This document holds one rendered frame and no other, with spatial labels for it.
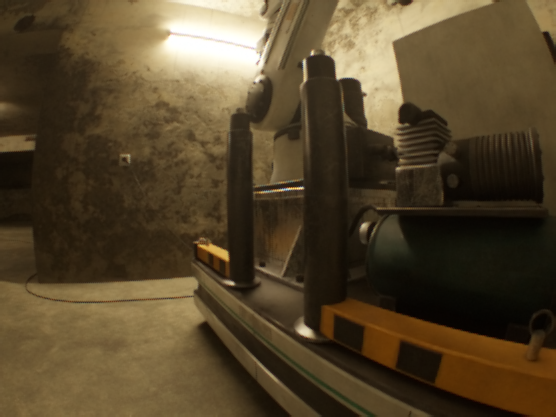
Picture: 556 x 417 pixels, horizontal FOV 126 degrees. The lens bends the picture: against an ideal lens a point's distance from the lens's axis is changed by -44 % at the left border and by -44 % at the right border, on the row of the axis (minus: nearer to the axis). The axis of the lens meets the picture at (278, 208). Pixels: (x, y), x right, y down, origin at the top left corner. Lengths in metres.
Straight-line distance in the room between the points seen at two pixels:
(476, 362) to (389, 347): 0.12
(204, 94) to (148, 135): 0.58
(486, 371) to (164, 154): 2.02
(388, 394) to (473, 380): 0.11
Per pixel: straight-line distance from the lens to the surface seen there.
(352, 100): 1.03
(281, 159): 0.93
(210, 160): 2.06
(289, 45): 1.01
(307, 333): 0.44
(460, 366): 0.32
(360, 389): 0.39
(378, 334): 0.36
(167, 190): 1.98
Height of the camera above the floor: 0.55
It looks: 1 degrees down
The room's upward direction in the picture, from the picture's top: 1 degrees counter-clockwise
